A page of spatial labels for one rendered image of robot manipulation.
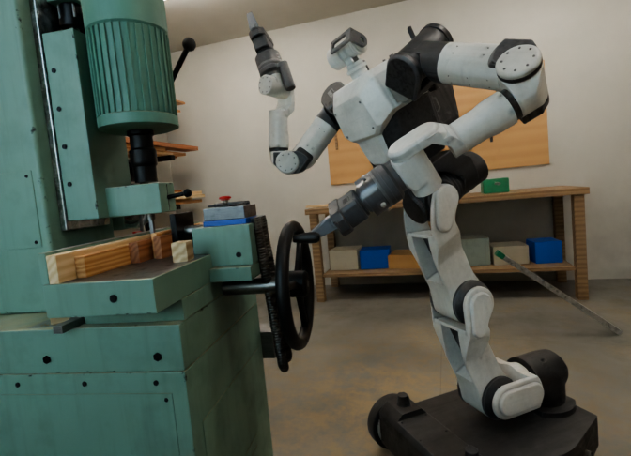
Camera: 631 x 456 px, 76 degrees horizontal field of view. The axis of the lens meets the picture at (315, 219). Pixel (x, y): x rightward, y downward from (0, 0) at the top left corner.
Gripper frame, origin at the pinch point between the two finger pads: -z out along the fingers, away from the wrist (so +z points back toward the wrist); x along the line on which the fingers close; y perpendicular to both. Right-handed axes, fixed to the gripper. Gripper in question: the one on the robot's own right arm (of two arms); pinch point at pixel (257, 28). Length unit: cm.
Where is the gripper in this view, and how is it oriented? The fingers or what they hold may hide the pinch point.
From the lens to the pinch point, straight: 157.7
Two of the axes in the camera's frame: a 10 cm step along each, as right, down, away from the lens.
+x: -2.5, -0.6, -9.7
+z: 3.1, 9.4, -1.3
